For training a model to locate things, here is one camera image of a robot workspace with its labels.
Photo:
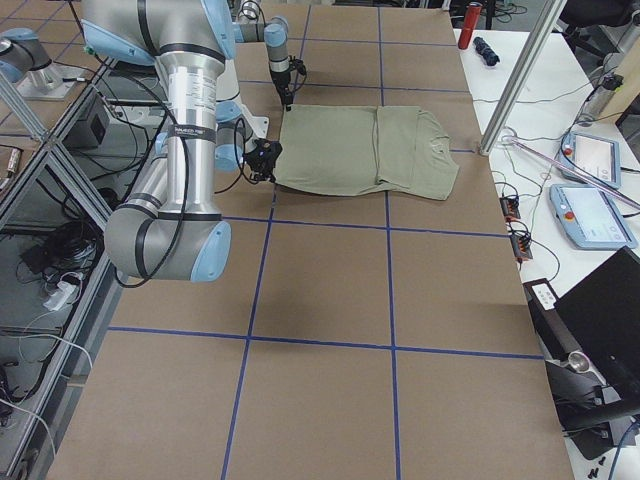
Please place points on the teach pendant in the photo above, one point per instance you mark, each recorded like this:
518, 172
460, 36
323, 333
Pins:
587, 154
589, 218

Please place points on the dark blue folded cloth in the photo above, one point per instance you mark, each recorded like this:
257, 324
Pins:
484, 50

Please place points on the olive green t-shirt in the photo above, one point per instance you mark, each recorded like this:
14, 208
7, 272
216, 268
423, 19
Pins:
357, 150

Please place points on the red bottle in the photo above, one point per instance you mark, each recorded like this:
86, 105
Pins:
472, 14

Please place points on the black camera tripod mount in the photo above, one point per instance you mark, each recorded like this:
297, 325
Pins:
594, 416

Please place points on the black box with label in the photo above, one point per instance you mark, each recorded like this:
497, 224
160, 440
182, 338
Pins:
555, 335

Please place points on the upper teach pendant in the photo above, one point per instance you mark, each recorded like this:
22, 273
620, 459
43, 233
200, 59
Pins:
587, 154

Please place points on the white power adapter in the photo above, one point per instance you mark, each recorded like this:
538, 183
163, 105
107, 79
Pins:
64, 294

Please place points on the aluminium frame post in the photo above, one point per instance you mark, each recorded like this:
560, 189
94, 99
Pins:
529, 54

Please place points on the black laptop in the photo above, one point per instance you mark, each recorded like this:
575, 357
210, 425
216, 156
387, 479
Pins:
602, 314

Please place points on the lower teach pendant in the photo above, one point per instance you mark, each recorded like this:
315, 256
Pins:
589, 218

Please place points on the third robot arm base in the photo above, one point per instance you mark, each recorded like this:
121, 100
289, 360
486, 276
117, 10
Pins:
26, 63

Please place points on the orange connector board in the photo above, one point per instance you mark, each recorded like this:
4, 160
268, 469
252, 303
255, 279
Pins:
510, 208

